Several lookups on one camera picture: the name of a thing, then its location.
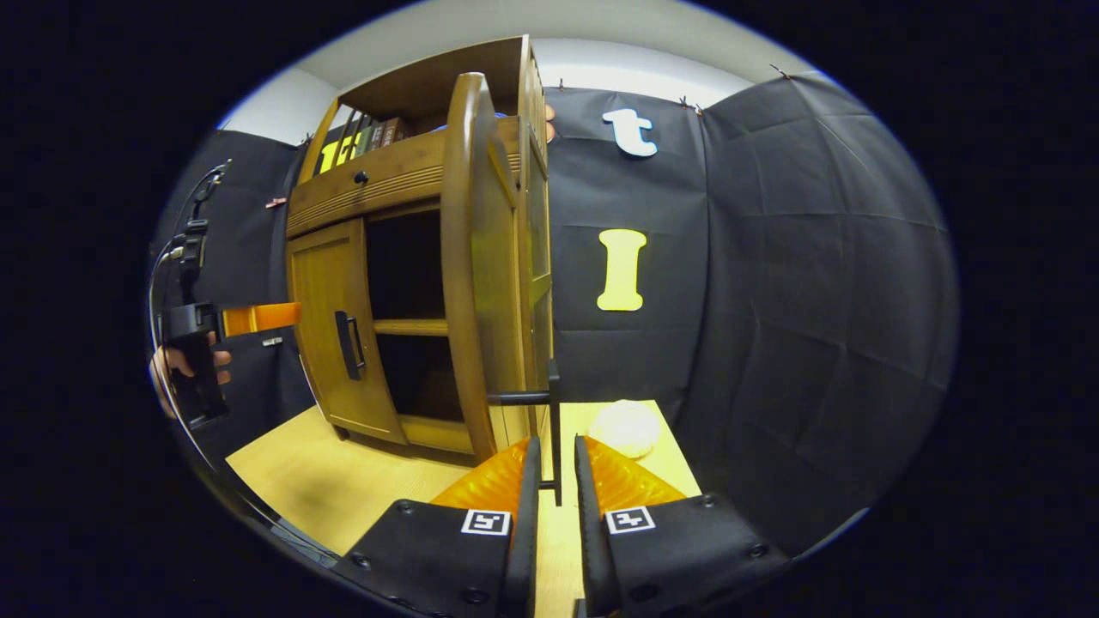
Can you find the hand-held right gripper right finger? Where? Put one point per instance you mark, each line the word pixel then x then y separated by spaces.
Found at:
pixel 592 558

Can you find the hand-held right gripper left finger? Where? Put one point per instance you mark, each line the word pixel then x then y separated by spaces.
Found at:
pixel 522 549

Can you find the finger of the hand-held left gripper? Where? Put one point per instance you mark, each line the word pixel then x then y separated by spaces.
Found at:
pixel 258 319

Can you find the wooden shoe cabinet door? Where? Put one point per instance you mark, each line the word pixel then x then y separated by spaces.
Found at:
pixel 322 326
pixel 468 257

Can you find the wooden double-door shoe cabinet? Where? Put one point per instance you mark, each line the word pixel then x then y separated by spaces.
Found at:
pixel 403 103

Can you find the wooden cabinet drawer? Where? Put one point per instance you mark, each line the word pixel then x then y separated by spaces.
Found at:
pixel 386 176

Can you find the black backdrop cloth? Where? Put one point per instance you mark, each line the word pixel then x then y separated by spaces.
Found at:
pixel 773 300
pixel 245 249

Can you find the cream round ball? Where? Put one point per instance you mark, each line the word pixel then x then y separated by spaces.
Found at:
pixel 625 429

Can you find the wooden inner shelf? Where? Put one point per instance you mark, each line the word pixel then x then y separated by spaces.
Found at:
pixel 412 327

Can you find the dark grey book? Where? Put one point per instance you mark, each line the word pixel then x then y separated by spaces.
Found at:
pixel 377 136

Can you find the brown book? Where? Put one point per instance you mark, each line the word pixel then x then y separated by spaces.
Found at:
pixel 395 130

